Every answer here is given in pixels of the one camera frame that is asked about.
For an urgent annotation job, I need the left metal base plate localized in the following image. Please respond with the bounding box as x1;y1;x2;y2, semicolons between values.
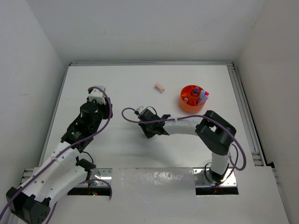
78;168;113;188

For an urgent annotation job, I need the pink mini stapler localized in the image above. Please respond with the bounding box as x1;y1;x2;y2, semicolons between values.
154;83;165;93

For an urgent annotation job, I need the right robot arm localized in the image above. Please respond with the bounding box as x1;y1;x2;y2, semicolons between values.
138;109;236;183

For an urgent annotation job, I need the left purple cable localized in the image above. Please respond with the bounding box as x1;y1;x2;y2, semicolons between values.
0;86;114;224

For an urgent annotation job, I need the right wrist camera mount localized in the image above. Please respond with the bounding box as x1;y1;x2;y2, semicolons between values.
135;106;145;116

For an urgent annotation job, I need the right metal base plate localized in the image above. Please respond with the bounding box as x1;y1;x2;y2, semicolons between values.
193;167;237;188

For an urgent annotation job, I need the light blue marker cap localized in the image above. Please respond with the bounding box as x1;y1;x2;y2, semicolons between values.
199;90;205;99

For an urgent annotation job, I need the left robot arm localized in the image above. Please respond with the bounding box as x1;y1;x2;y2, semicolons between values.
1;95;113;224

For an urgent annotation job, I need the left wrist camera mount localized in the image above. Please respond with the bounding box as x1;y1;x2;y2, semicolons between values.
87;86;106;105

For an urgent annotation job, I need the light pink highlighter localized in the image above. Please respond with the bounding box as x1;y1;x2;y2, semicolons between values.
197;95;208;106

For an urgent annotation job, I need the orange round divided container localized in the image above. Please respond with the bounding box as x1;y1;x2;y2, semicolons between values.
179;85;205;114

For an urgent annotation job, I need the metal base plate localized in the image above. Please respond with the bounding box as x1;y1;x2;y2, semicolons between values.
78;168;113;188
193;167;237;188

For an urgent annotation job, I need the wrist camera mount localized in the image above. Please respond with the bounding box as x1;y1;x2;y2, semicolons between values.
87;86;106;105
135;106;145;116

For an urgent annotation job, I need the small blue-capped clear bottle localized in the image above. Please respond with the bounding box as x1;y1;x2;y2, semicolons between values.
192;86;199;97

